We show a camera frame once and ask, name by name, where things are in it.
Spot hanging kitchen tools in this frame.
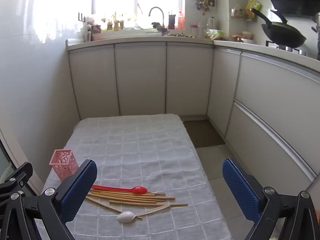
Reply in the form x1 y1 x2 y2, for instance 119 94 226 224
195 0 215 15

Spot curved metal faucet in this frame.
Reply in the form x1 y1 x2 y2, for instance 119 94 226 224
149 7 165 30

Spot gas stove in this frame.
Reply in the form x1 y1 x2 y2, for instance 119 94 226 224
265 40 320 60

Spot row of windowsill ornaments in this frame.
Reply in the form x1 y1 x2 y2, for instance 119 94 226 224
86 12 132 33

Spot pile of wooden chopsticks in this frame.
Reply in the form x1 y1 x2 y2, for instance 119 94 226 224
85 189 188 220

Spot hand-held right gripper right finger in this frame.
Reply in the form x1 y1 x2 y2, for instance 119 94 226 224
222 158 320 240

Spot white plastic spoon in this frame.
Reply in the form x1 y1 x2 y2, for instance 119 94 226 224
116 204 171 223

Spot white kitchen base cabinets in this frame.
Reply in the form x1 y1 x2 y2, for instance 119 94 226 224
67 41 320 188

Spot wall spice rack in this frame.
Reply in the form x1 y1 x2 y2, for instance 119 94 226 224
230 5 258 22

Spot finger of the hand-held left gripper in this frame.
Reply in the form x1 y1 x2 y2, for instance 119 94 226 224
0 162 33 200

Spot pink perforated utensil holder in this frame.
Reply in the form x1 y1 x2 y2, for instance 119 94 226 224
49 149 79 182

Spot yellow snack bag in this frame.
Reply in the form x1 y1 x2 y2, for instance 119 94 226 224
246 0 262 12

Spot bag of green vegetables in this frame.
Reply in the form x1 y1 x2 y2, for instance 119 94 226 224
204 29 225 40

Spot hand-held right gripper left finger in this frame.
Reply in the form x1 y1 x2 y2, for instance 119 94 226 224
0 159 98 240

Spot black wok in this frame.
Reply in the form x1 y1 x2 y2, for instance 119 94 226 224
251 8 307 48

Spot grey checked tablecloth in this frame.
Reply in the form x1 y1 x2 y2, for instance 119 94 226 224
35 114 233 240

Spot red plastic spoon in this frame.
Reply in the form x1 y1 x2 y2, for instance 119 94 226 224
92 185 148 195

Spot white kitchen countertop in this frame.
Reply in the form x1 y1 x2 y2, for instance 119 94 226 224
66 34 320 67

